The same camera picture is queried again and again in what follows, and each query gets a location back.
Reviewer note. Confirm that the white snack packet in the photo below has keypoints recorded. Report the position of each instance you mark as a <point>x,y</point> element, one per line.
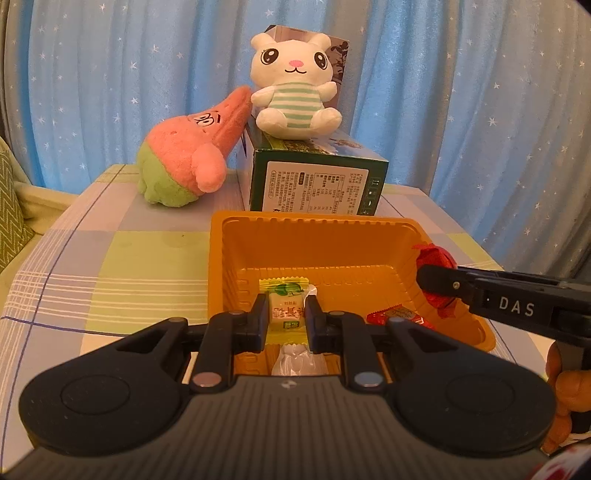
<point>298,362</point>

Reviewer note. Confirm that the flat red snack packet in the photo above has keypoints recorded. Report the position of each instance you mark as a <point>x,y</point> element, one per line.
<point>382,317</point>

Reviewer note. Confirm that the person's right hand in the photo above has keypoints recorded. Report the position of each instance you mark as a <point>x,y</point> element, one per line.
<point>567,392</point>

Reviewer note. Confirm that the checkered tablecloth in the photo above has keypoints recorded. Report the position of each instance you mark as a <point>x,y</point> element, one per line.
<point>115,258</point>

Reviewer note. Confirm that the pale green cushion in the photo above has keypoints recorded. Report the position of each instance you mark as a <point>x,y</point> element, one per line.
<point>44,207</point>

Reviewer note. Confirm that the pink green starfish plush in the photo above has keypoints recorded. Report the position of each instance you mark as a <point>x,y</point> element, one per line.
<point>184,143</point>

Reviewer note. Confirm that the green cardboard box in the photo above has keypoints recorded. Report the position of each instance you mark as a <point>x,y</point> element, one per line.
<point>318,184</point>

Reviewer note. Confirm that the green patterned cushion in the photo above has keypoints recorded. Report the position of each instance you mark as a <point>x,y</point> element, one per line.
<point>11,207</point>

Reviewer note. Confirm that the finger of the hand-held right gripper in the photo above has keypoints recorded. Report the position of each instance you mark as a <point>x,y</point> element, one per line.
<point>441,280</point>

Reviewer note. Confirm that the blue star curtain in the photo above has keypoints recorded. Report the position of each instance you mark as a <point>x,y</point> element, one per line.
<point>92,92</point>

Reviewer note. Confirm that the white striped bear plush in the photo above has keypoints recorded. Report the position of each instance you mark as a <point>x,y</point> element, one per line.
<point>286,106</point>

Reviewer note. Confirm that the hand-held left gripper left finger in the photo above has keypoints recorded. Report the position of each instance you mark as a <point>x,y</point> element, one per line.
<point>259,318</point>

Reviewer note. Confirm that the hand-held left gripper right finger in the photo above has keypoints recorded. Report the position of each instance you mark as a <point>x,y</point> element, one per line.
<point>313,323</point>

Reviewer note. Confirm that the orange plastic tray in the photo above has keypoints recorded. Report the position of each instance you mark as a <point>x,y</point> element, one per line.
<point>323,244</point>

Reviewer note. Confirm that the red foil candy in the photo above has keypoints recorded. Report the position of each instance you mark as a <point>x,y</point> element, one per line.
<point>438,256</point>

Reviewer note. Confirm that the red patterned clothing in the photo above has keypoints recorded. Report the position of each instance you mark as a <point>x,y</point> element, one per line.
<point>563,466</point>

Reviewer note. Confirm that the tall grey printed box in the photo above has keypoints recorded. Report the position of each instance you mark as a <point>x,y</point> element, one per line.
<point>339,60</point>

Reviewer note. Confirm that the yellow green candy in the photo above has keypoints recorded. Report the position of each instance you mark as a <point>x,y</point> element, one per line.
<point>284,314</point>

